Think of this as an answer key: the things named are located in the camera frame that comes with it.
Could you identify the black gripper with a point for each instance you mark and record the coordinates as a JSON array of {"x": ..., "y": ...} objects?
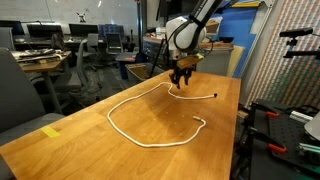
[{"x": 183, "y": 70}]

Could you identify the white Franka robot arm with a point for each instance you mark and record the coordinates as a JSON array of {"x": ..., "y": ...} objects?
[{"x": 186, "y": 33}]

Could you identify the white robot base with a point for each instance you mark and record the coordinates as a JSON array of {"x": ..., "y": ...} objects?
[{"x": 315, "y": 128}]

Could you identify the black tripod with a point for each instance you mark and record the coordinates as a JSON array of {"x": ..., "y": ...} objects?
[{"x": 160, "y": 50}]

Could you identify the grey drawer workbench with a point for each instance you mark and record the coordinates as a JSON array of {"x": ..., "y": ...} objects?
[{"x": 216, "y": 63}]

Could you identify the grey bin with cardboard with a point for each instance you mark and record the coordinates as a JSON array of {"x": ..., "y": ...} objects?
[{"x": 136, "y": 70}]

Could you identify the beige leaning board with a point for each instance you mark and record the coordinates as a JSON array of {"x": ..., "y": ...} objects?
[{"x": 235, "y": 60}]

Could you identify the cardboard box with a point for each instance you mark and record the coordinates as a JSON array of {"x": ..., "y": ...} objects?
[{"x": 213, "y": 27}]

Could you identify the black office chair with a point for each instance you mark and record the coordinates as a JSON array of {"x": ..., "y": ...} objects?
[{"x": 114, "y": 43}]

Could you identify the yellow spirit level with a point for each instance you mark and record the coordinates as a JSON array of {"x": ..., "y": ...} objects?
[{"x": 246, "y": 4}]

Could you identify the grey mesh office chair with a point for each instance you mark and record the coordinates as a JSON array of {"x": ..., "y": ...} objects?
[{"x": 81, "y": 66}]

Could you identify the multicolour patterned panel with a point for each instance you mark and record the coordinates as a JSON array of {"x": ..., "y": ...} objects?
[{"x": 293, "y": 83}]

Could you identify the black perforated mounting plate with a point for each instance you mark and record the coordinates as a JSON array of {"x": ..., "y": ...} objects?
[{"x": 286, "y": 130}]

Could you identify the silver aluminium extrusion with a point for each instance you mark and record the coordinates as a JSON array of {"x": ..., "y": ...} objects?
[{"x": 300, "y": 117}]

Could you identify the dark office chair with jacket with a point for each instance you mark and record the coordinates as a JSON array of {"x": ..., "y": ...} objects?
[{"x": 57, "y": 42}]

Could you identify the cluttered wooden desk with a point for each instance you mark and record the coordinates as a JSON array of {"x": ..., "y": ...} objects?
[{"x": 46, "y": 66}]

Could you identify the yellow tape strip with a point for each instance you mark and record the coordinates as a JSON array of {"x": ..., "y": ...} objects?
[{"x": 50, "y": 132}]

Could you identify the green extrusion piece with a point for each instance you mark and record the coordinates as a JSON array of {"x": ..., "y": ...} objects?
[{"x": 310, "y": 149}]

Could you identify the grey padded office chair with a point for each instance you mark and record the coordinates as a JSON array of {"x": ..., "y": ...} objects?
[{"x": 16, "y": 100}]

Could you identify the white diagonal rail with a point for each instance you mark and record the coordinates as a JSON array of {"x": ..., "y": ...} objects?
[{"x": 256, "y": 40}]

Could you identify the black camera on stand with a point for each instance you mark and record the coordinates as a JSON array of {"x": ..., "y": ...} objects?
[{"x": 295, "y": 32}]

